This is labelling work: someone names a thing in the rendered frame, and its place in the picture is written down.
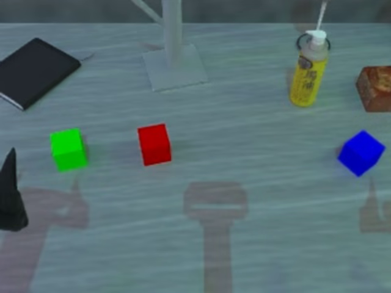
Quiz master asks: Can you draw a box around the yellow spray bottle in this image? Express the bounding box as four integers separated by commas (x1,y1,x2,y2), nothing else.
289,0,332,108

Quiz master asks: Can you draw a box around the black notebook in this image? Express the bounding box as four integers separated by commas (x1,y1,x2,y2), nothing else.
0,37,82,112

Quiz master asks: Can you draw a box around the green cube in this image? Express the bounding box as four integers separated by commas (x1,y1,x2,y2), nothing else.
49,128,90,172

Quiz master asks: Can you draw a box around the red cube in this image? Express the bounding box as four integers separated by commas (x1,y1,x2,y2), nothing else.
137,123,172,167

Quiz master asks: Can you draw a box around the blue cube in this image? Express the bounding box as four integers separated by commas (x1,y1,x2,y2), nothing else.
337,129,387,178

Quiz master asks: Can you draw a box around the white camera stand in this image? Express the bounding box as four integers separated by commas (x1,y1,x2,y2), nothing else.
130,0,209,93

